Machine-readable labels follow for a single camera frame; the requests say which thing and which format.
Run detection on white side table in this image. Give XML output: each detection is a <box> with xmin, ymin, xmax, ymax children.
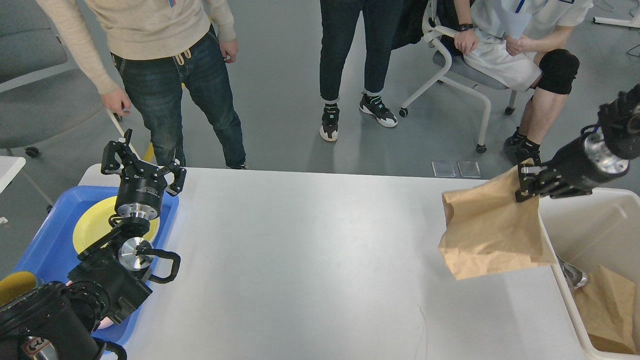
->
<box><xmin>0</xmin><ymin>155</ymin><xmax>54</xmax><ymax>208</ymax></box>

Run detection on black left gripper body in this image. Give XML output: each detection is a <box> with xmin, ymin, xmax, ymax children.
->
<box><xmin>114</xmin><ymin>173</ymin><xmax>167</xmax><ymax>221</ymax></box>

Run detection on blue plastic tray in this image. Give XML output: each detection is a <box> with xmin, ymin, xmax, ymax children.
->
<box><xmin>14</xmin><ymin>186</ymin><xmax>179</xmax><ymax>346</ymax></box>

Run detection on person in beige sweater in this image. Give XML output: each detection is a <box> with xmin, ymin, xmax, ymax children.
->
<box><xmin>38</xmin><ymin>0</ymin><xmax>249</xmax><ymax>170</ymax></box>

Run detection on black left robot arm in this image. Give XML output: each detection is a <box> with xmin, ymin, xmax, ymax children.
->
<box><xmin>0</xmin><ymin>129</ymin><xmax>186</xmax><ymax>360</ymax></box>

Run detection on seated person in white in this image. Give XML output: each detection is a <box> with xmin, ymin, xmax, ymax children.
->
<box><xmin>454</xmin><ymin>0</ymin><xmax>593</xmax><ymax>166</ymax></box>

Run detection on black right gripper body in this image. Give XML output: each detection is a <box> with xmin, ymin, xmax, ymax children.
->
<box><xmin>547</xmin><ymin>132</ymin><xmax>630</xmax><ymax>196</ymax></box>

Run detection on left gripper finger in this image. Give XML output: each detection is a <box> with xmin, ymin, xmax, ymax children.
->
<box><xmin>100</xmin><ymin>129</ymin><xmax>143</xmax><ymax>176</ymax></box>
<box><xmin>157</xmin><ymin>157</ymin><xmax>186</xmax><ymax>196</ymax></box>

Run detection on grey chair at left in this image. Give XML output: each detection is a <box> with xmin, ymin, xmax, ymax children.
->
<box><xmin>0</xmin><ymin>0</ymin><xmax>105</xmax><ymax>157</ymax></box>

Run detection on white paper sheets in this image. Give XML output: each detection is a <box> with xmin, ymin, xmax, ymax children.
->
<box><xmin>494</xmin><ymin>0</ymin><xmax>547</xmax><ymax>39</ymax></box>

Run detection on brown paper bag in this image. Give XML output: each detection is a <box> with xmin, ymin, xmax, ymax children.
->
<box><xmin>573</xmin><ymin>264</ymin><xmax>637</xmax><ymax>354</ymax></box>
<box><xmin>438</xmin><ymin>167</ymin><xmax>556</xmax><ymax>280</ymax></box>

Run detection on yellow plastic plate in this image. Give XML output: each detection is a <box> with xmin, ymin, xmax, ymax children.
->
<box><xmin>72</xmin><ymin>196</ymin><xmax>161</xmax><ymax>255</ymax></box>

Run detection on beige plastic bin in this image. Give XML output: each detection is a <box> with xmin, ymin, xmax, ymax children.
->
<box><xmin>537</xmin><ymin>187</ymin><xmax>640</xmax><ymax>360</ymax></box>

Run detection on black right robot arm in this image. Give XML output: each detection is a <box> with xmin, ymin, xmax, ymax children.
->
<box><xmin>515</xmin><ymin>85</ymin><xmax>640</xmax><ymax>203</ymax></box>

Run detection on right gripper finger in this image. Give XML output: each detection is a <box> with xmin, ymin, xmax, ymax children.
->
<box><xmin>518</xmin><ymin>162</ymin><xmax>556</xmax><ymax>189</ymax></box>
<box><xmin>515</xmin><ymin>182</ymin><xmax>593</xmax><ymax>203</ymax></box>

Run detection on foil ball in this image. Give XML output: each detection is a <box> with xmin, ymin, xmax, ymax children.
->
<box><xmin>556</xmin><ymin>255</ymin><xmax>590</xmax><ymax>291</ymax></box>

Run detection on teal yellow mug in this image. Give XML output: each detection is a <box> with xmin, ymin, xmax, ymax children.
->
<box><xmin>0</xmin><ymin>271</ymin><xmax>39</xmax><ymax>306</ymax></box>

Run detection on person in dark jeans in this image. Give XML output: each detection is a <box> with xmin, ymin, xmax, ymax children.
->
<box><xmin>319</xmin><ymin>0</ymin><xmax>426</xmax><ymax>142</ymax></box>

